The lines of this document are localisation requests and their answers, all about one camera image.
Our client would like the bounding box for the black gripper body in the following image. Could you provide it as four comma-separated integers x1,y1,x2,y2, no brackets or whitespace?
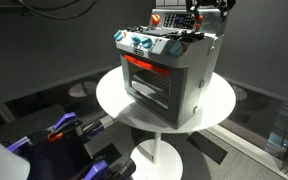
185,0,236,21

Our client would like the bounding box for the grey toy stove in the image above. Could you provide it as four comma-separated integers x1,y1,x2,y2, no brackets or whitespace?
114,7,226,128

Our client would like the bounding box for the round white side table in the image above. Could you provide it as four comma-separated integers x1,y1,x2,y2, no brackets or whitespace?
95,65,237,180

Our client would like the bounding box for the black cable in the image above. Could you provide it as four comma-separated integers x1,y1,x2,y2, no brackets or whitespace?
15,0,99,21

